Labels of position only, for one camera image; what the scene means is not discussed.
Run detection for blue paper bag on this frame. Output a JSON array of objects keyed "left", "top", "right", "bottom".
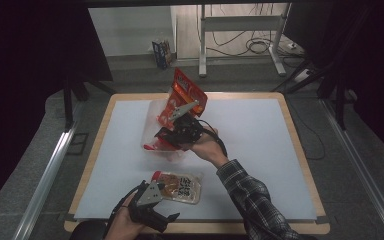
[{"left": 151, "top": 32, "right": 177, "bottom": 70}]

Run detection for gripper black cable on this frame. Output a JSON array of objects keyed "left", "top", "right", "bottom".
[
  {"left": 107, "top": 187, "right": 139, "bottom": 233},
  {"left": 196, "top": 118, "right": 230, "bottom": 158}
]

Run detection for black tripod legs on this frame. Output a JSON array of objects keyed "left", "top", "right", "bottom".
[{"left": 270, "top": 56, "right": 351, "bottom": 132}]

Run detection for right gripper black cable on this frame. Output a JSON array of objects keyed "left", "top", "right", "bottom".
[{"left": 196, "top": 118, "right": 230, "bottom": 158}]

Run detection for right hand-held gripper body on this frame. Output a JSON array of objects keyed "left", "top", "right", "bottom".
[{"left": 166, "top": 99, "right": 205, "bottom": 151}]

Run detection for person's right hand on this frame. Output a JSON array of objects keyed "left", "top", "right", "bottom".
[{"left": 187, "top": 126, "right": 230, "bottom": 169}]

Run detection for black stand leg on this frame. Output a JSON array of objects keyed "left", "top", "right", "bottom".
[{"left": 62, "top": 78, "right": 91, "bottom": 132}]

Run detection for person's left hand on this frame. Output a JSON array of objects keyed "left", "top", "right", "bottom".
[{"left": 104, "top": 191, "right": 148, "bottom": 240}]

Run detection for aluminium floor rail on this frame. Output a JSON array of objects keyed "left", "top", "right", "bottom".
[
  {"left": 319, "top": 98, "right": 384, "bottom": 240},
  {"left": 12, "top": 126, "right": 78, "bottom": 240}
]

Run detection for white metal stand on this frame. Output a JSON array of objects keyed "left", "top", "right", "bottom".
[{"left": 197, "top": 3, "right": 293, "bottom": 79}]

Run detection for black curtain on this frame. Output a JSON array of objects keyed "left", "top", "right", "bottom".
[
  {"left": 284, "top": 0, "right": 384, "bottom": 168},
  {"left": 0, "top": 0, "right": 114, "bottom": 218}
]

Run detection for large orange snack bag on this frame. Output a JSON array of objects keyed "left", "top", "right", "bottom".
[{"left": 156, "top": 67, "right": 209, "bottom": 132}]

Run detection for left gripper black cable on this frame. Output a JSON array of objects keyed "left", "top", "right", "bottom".
[{"left": 107, "top": 187, "right": 139, "bottom": 233}]

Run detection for thin black floor cable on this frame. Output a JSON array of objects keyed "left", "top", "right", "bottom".
[{"left": 287, "top": 98, "right": 327, "bottom": 161}]

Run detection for dark round object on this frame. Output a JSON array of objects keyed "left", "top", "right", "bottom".
[{"left": 69, "top": 219, "right": 108, "bottom": 240}]

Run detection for black square floor frame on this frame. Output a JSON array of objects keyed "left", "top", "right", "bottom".
[{"left": 66, "top": 132, "right": 90, "bottom": 157}]

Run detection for tangle of black floor cables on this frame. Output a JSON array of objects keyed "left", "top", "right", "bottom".
[{"left": 206, "top": 3, "right": 306, "bottom": 58}]

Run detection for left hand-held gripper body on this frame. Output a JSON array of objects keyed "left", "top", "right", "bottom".
[{"left": 127, "top": 179, "right": 168, "bottom": 235}]

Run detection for clear plastic container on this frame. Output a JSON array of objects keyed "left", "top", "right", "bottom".
[{"left": 140, "top": 98, "right": 190, "bottom": 162}]

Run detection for food pouch with red end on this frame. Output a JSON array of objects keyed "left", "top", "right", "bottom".
[{"left": 151, "top": 170, "right": 204, "bottom": 205}]

